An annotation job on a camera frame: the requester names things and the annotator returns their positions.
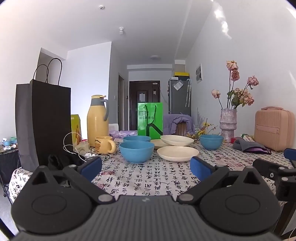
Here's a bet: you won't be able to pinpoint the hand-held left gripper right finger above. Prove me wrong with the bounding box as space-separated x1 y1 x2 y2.
177 156 263 205

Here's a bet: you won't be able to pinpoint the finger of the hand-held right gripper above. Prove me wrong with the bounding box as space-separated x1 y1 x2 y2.
284 148 296 167
253 159 296 180

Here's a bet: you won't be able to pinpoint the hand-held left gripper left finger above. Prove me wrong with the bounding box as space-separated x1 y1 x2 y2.
30 157 115 205

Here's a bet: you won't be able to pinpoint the cream plate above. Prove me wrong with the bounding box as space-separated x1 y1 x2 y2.
150 139 173 150
160 135 194 146
157 146 199 162

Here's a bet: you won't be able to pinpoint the blue bowl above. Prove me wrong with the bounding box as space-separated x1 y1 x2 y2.
199 134 224 151
123 136 151 143
119 141 154 164

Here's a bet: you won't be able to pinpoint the crumpled beige wrapper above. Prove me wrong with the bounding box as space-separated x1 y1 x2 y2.
76 141 94 158

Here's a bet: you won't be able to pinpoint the yellow bear mug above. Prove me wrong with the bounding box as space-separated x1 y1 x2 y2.
95 136 116 155

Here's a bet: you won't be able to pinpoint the grey purple pouch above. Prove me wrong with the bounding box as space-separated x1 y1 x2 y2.
232 137 272 155

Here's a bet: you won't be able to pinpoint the black cloth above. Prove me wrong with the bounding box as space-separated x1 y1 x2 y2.
47 153 86 171

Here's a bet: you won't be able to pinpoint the pink hard case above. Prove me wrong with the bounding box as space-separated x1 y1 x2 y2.
254 107 295 152

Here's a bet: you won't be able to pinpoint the yellow flower twigs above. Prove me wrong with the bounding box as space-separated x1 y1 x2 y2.
187 118 220 140

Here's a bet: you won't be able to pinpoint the red green snack packet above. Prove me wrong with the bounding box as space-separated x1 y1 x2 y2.
231 134 255 143

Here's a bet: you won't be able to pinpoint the yellow carton box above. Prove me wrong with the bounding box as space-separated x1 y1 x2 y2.
71 114 82 149

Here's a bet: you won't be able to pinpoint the yellow thermos jug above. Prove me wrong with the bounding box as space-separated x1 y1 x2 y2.
87 95 109 148

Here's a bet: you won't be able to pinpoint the wooden chair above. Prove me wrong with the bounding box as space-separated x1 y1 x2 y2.
176 122 189 136

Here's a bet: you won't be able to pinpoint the purple tissue pack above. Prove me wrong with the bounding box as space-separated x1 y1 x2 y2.
109 130 139 139

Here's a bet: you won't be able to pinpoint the speckled ceramic vase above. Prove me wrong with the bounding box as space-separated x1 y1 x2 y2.
220 108 238 143

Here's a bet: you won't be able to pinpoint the purple jacket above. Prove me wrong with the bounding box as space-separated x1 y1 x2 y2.
163 113 196 136

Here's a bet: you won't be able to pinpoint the black paper bag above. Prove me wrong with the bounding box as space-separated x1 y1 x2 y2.
16 58 72 171

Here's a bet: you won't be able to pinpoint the green paper bag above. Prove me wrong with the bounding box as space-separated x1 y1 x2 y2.
137 102 163 140

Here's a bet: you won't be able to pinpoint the grey refrigerator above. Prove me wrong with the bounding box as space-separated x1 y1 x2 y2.
168 78 191 116

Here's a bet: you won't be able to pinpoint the folded umbrella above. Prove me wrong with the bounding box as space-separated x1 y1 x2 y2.
185 79 192 108

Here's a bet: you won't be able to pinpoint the dried rose bouquet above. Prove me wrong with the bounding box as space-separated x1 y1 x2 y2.
211 60 259 110

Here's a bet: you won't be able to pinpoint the black side rack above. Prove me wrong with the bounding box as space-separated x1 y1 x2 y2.
0 145 22 205

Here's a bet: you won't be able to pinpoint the dark entrance door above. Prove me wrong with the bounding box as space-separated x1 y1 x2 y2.
129 81 160 131

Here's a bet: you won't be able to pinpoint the white cable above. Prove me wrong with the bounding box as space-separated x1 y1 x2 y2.
63 132 114 171

